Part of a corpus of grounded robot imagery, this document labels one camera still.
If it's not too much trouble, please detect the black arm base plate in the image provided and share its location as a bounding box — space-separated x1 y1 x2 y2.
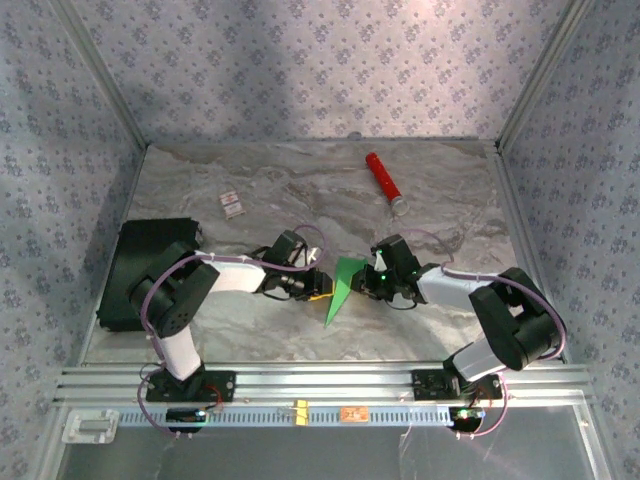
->
144 369 237 404
412 368 504 401

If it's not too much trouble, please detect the grey metal bracket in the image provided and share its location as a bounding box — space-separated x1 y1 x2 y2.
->
62 408 120 445

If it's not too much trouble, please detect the white slotted cable duct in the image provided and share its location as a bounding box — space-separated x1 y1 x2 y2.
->
117 405 484 428

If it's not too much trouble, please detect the green paper sheet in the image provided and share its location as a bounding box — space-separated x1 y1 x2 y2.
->
323 255 369 329

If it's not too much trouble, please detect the red tube with clear cap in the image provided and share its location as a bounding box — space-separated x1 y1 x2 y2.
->
364 152 409 217

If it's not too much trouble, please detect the black controller board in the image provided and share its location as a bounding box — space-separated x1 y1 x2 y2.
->
166 408 208 425
448 407 487 427

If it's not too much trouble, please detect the black robot hardware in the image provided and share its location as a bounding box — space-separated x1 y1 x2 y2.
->
53 363 594 407

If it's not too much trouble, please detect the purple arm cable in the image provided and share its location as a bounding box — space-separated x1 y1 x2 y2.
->
138 224 329 441
399 228 569 441

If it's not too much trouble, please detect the small white red card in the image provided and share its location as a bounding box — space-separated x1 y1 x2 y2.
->
218 191 249 222

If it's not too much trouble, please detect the black hard case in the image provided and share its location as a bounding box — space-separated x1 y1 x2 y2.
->
95 217 204 333

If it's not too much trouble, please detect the aluminium back rail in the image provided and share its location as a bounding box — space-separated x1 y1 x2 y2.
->
144 138 501 149

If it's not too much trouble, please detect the aluminium corner post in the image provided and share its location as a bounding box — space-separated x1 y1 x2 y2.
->
496 0 597 151
49 0 149 151

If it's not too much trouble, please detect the aluminium side rail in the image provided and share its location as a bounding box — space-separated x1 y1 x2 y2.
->
492 142 571 366

